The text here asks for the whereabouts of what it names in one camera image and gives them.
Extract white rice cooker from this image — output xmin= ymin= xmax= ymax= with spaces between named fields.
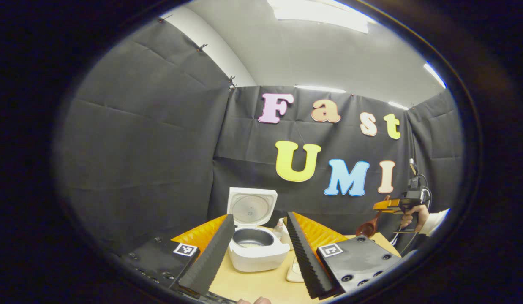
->
xmin=227 ymin=187 xmax=291 ymax=273

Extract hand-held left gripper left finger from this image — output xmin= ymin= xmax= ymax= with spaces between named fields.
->
xmin=118 ymin=214 xmax=236 ymax=296

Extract clear plastic container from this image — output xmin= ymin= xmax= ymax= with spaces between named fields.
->
xmin=286 ymin=255 xmax=305 ymax=283

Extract wooden spoon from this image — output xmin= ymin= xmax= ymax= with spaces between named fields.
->
xmin=356 ymin=195 xmax=391 ymax=238

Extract large ceiling light panel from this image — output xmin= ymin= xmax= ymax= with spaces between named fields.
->
xmin=268 ymin=0 xmax=370 ymax=33

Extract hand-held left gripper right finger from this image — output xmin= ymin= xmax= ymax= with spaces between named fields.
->
xmin=286 ymin=211 xmax=402 ymax=299

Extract black backdrop cloth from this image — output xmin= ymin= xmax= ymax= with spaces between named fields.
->
xmin=54 ymin=17 xmax=464 ymax=258

